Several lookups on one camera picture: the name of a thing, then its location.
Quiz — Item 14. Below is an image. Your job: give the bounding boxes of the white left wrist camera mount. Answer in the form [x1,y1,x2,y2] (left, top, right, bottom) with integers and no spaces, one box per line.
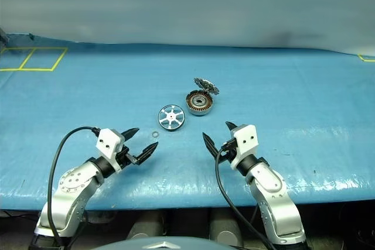
[96,128,125,172]

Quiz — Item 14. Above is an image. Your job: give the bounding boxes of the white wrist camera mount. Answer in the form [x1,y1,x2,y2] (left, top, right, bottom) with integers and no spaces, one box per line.
[231,124,260,170]
[96,128,125,172]

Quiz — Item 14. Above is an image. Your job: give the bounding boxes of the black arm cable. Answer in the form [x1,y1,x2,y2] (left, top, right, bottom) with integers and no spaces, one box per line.
[47,126,102,250]
[215,143,278,250]

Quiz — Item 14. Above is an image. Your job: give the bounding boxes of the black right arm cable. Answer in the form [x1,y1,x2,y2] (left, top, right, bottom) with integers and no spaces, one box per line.
[215,143,278,250]

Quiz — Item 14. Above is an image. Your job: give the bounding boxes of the grey robot torso with emblem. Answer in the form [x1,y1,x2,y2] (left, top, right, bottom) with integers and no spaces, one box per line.
[108,235,217,250]

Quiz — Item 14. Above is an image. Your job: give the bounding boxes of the grey rounded cylinder under table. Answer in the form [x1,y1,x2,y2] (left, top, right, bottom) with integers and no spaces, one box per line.
[127,210,168,241]
[209,208,244,248]

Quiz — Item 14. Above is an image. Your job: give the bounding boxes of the silver spoked rotor cap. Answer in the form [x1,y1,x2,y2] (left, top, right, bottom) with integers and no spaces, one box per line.
[157,104,186,131]

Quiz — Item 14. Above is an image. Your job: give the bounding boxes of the blue plastic table cover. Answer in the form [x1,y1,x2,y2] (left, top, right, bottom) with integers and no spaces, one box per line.
[0,32,375,211]

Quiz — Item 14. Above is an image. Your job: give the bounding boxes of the silver motor stator copper windings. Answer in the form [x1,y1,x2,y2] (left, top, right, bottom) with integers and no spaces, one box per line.
[185,89,216,116]

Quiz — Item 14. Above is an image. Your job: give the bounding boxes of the small silver finned part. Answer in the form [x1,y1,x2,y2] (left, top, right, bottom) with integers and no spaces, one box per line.
[193,76,220,96]

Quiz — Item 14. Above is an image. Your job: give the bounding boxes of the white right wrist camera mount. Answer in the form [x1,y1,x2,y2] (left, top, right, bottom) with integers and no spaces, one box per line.
[231,124,260,170]

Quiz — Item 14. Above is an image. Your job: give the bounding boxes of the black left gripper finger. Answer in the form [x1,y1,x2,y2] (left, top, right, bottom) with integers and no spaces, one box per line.
[136,141,159,166]
[121,128,140,141]

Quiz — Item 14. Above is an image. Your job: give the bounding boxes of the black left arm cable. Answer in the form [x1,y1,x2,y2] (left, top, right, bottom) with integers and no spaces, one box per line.
[47,126,102,250]

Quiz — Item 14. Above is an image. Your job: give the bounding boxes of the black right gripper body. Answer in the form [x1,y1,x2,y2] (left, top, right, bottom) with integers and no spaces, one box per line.
[218,138,238,164]

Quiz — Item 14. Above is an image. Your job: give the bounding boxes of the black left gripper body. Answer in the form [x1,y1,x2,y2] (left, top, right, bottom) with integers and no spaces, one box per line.
[117,145,140,169]

